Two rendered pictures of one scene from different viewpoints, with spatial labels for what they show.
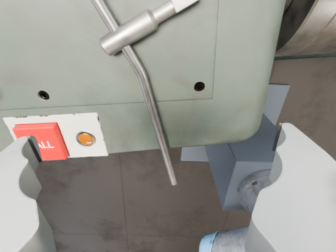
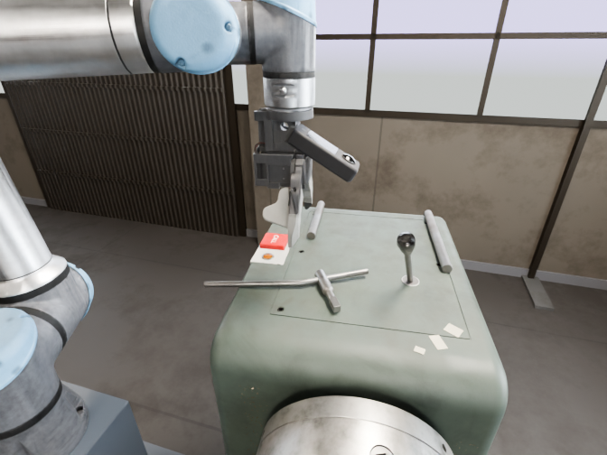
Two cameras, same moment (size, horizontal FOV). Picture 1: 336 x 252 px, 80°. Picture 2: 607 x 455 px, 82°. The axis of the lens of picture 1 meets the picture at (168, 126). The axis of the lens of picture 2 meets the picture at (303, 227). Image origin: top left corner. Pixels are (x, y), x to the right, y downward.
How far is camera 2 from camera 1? 0.55 m
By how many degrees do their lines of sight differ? 60
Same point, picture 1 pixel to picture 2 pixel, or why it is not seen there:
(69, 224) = not seen: hidden behind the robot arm
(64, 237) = not seen: hidden behind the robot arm
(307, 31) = (290, 410)
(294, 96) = not seen: outside the picture
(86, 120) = (279, 260)
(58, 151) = (266, 243)
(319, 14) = (303, 406)
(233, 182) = (92, 394)
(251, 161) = (112, 421)
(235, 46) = (302, 328)
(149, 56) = (308, 291)
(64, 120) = (284, 253)
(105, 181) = (88, 358)
